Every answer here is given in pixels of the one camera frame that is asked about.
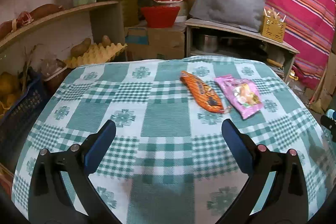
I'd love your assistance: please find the broom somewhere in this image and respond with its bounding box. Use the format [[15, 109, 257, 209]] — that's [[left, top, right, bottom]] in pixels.
[[309, 67, 327, 114]]

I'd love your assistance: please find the dark blue plastic crate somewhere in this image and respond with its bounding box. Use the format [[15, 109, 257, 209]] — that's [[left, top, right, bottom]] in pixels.
[[1, 73, 47, 158]]

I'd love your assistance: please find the pink snack packet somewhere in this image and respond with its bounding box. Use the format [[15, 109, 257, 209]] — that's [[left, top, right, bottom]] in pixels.
[[214, 75, 263, 120]]

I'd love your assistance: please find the yellow utensil holder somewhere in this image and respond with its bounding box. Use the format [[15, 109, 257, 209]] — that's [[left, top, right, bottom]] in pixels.
[[260, 7, 286, 43]]

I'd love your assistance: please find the green checkered tablecloth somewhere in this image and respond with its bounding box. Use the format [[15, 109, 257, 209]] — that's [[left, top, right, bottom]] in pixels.
[[11, 56, 335, 223]]

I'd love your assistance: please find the orange snack wrapper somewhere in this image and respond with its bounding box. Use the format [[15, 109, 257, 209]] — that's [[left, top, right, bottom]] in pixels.
[[180, 71, 231, 114]]

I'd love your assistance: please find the low wooden shelf unit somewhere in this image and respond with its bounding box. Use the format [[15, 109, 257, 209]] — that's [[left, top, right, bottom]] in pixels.
[[185, 19, 299, 82]]

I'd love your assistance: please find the brown potato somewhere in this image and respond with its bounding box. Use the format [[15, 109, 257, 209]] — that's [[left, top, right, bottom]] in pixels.
[[71, 38, 91, 57]]

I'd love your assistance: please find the yellow egg tray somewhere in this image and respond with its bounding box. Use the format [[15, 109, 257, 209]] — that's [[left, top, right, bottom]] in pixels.
[[64, 43, 127, 69]]

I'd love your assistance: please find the grey fabric cover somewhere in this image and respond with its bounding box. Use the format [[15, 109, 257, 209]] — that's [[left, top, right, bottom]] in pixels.
[[190, 0, 265, 32]]

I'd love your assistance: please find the cardboard box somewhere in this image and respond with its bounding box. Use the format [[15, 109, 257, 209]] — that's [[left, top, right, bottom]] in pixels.
[[124, 24, 186, 61]]

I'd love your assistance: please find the red plastic basket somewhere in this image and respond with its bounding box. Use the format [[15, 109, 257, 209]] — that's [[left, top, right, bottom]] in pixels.
[[141, 6, 180, 28]]

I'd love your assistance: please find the wall wooden shelf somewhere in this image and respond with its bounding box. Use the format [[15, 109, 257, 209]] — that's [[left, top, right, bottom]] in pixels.
[[0, 0, 125, 54]]

